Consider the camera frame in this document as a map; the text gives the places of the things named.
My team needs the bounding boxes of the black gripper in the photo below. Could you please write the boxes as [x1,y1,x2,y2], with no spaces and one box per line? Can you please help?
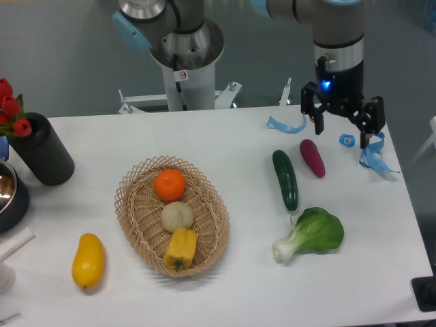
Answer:
[300,56,385,149]

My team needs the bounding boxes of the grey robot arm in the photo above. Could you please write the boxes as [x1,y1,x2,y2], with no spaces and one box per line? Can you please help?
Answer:
[112,1,385,148]

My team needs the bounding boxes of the yellow bell pepper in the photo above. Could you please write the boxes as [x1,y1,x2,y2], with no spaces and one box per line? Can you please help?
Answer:
[163,228,198,272]

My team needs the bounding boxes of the woven wicker basket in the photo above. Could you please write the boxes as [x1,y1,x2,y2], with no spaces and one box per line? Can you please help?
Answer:
[114,156,230,277]

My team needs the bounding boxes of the small blue tag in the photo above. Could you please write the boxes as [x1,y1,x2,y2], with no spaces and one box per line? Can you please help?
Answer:
[339,134,356,148]

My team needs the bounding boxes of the purple sweet potato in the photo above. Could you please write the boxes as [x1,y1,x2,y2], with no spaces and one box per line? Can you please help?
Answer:
[299,139,326,178]

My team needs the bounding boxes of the blue curved ribbon strip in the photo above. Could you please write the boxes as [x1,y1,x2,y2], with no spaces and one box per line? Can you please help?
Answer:
[265,116,307,134]

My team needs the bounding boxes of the green cucumber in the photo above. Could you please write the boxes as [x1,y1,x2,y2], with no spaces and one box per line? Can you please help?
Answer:
[272,149,299,222]

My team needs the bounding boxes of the green bok choy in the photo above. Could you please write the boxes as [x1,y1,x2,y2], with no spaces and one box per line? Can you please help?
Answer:
[272,207,345,262]

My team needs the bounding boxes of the orange tangerine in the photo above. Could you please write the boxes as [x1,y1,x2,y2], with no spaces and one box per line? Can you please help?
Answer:
[153,169,186,202]

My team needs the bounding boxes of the white steamed bun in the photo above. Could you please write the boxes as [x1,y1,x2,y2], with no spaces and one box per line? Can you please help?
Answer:
[161,201,194,233]

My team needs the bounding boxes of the black device at table edge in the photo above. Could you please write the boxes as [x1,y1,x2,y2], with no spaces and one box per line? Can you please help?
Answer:
[411,276,435,312]

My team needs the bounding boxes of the yellow mango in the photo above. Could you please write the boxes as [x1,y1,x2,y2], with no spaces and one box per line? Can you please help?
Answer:
[72,233,105,289]

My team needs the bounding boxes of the black cylindrical vase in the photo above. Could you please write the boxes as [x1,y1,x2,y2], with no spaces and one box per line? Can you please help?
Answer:
[7,112,75,186]

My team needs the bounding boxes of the red tulip flowers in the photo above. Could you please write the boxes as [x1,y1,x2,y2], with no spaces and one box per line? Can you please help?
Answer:
[1,78,32,138]

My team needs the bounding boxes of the black metal bowl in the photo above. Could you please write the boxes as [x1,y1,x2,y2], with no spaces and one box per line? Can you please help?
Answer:
[0,160,30,233]

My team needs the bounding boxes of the white object at left edge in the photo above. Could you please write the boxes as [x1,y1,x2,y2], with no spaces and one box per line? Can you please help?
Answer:
[0,225,37,324]

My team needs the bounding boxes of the blue lanyard ribbon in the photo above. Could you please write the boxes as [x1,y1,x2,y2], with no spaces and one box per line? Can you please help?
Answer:
[359,131,400,173]

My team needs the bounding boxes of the white metal mounting frame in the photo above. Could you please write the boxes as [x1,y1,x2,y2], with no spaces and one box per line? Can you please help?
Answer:
[117,77,293,115]

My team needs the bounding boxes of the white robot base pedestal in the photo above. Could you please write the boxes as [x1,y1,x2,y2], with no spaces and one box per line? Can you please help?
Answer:
[151,18,224,90]

